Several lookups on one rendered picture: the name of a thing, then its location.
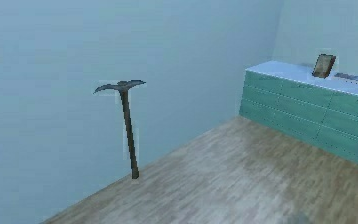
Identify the dark brown pickaxe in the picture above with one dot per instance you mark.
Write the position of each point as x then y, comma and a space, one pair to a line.
128, 130

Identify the green chest of drawers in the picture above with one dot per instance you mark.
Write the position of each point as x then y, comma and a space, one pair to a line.
307, 106

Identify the flat grey-blue remote control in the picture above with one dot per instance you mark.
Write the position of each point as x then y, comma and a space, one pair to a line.
349, 77

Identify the brown standing picture frame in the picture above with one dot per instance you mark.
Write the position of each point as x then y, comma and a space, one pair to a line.
324, 65

